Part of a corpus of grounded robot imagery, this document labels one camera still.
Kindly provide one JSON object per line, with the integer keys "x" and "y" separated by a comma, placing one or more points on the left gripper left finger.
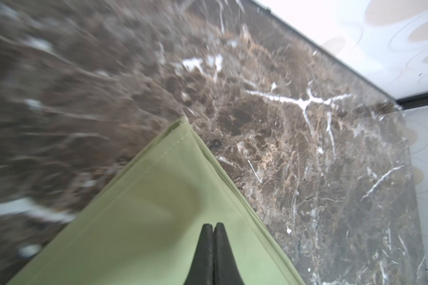
{"x": 201, "y": 271}

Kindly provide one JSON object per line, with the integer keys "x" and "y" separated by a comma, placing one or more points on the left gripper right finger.
{"x": 225, "y": 268}

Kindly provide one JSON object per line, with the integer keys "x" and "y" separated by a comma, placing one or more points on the olive green skirt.
{"x": 144, "y": 226}

